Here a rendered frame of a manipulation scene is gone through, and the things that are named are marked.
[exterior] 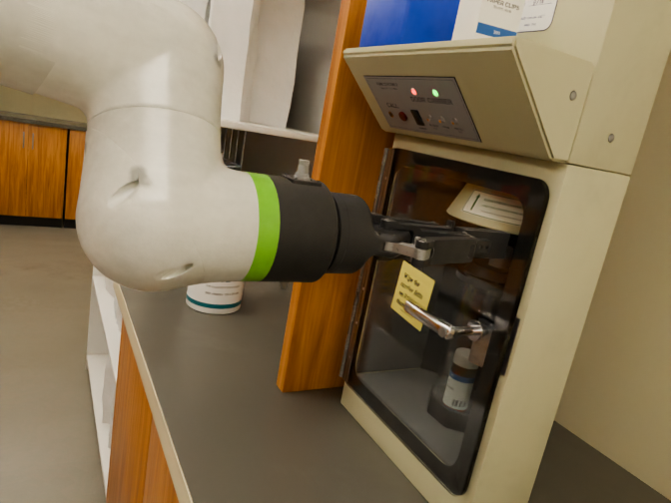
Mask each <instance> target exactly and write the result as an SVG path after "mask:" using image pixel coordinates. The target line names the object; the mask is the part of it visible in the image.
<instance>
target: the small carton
mask: <svg viewBox="0 0 671 503"><path fill-rule="evenodd" d="M524 4H525V0H460V3H459V7H458V12H457V16H456V21H455V25H454V30H453V34H452V39H451V41H452V40H466V39H479V38H492V37H506V36H517V32H518V28H519V24H520V20H521V16H522V12H523V8H524Z"/></svg>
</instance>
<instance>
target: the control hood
mask: <svg viewBox="0 0 671 503"><path fill-rule="evenodd" d="M343 57H344V59H345V61H346V63H347V65H348V67H349V69H350V70H351V72H352V74H353V76H354V78H355V80H356V82H357V84H358V85H359V87H360V89H361V91H362V93H363V95H364V97H365V99H366V100H367V102H368V104H369V106H370V108H371V110H372V112H373V114H374V115H375V117H376V119H377V121H378V123H379V125H380V127H381V128H382V129H383V130H384V131H386V132H391V133H396V134H402V135H407V136H413V137H418V138H424V139H430V140H435V141H441V142H446V143H452V144H458V145H463V146H469V147H474V148H479V149H484V150H490V151H496V152H501V153H507V154H512V155H518V156H524V157H529V158H535V159H540V160H546V161H551V162H557V163H563V164H564V163H565V161H568V158H569V154H570V151H571V147H572V144H573V140H574V136H575V133H576V129H577V126H578V122H579V119H580V115H581V112H582V108H583V105H584V101H585V98H586V94H587V91H588V87H589V84H590V80H591V77H592V73H593V70H594V66H593V65H592V64H593V63H591V62H588V61H586V60H583V59H580V58H577V57H574V56H572V55H569V54H566V53H563V52H560V51H558V50H555V49H552V48H549V47H546V46H544V45H541V44H538V43H535V42H532V41H529V40H527V39H524V38H521V37H518V36H506V37H492V38H479V39H466V40H452V41H439V42H426V43H413V44H399V45H386V46H373V47H359V48H346V49H345V50H343ZM364 76H433V77H455V80H456V82H457V84H458V87H459V89H460V92H461V94H462V96H463V99H464V101H465V104H466V106H467V108H468V111H469V113H470V115H471V118H472V120H473V123H474V125H475V127H476V130H477V132H478V135H479V137H480V139H481V142H482V143H480V142H474V141H468V140H463V139H457V138H450V137H444V136H438V135H432V134H426V133H420V132H414V131H408V130H402V129H396V128H391V127H390V126H389V124H388V122H387V120H386V118H385V116H384V115H383V113H382V111H381V109H380V107H379V105H378V103H377V101H376V99H375V97H374V95H373V93H372V92H371V90H370V88H369V86H368V84H367V82H366V80H365V78H364Z"/></svg>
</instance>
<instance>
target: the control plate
mask: <svg viewBox="0 0 671 503"><path fill-rule="evenodd" d="M364 78H365V80H366V82H367V84H368V86H369V88H370V90H371V92H372V93H373V95H374V97H375V99H376V101H377V103H378V105H379V107H380V109H381V111H382V113H383V115H384V116H385V118H386V120H387V122H388V124H389V126H390V127H391V128H396V129H402V130H408V131H414V132H420V133H426V134H432V135H438V136H444V137H450V138H457V139H463V140H468V141H474V142H480V143H482V142H481V139H480V137H479V135H478V132H477V130H476V127H475V125H474V123H473V120H472V118H471V115H470V113H469V111H468V108H467V106H466V104H465V101H464V99H463V96H462V94H461V92H460V89H459V87H458V84H457V82H456V80H455V77H433V76H364ZM411 88H414V89H415V90H416V92H417V95H416V96H415V95H414V94H413V93H412V92H411ZM432 89H435V90H436V91H437V92H438V94H439V96H438V97H435V96H434V95H433V94H432ZM410 110H418V112H419V114H420V116H421V118H422V120H423V122H424V124H425V126H420V125H418V124H417V123H416V121H415V119H414V117H413V115H412V113H411V111H410ZM389 111H391V112H392V113H393V118H392V117H391V116H390V115H389V113H388V112H389ZM399 112H404V113H405V114H406V116H407V120H406V121H403V120H402V119H401V118H400V117H399V115H398V113H399ZM428 115H430V116H432V118H433V120H432V121H428V120H427V116H428ZM440 117H443V118H444V120H445V122H444V123H440V122H439V120H440V119H439V118H440ZM453 118H455V119H456V120H457V121H458V124H457V125H456V124H454V125H452V123H451V122H452V119H453Z"/></svg>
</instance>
